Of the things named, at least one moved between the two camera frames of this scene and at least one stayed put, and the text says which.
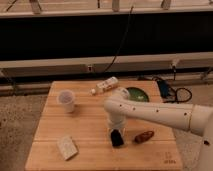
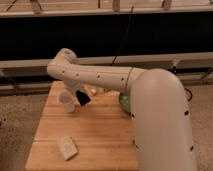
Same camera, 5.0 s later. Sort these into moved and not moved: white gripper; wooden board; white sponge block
Moved: white gripper
Not moved: white sponge block; wooden board
